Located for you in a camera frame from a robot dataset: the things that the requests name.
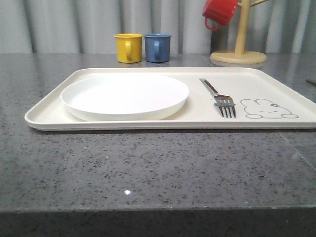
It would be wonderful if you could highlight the cream rabbit serving tray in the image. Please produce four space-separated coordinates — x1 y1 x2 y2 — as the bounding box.
25 67 316 131

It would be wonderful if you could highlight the white round plate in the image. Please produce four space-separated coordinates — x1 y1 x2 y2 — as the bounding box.
60 73 189 121

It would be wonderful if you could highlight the red mug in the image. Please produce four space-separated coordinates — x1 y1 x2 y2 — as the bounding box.
202 0 238 31

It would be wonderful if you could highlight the wooden mug tree stand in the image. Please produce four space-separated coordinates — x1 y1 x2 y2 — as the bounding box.
210 0 267 64

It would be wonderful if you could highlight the silver metal fork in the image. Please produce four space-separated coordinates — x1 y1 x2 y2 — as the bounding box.
199 78 237 119

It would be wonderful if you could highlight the blue mug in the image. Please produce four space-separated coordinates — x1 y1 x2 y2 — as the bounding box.
144 33 171 63

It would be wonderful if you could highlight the yellow mug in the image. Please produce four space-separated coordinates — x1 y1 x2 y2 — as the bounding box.
114 33 143 63

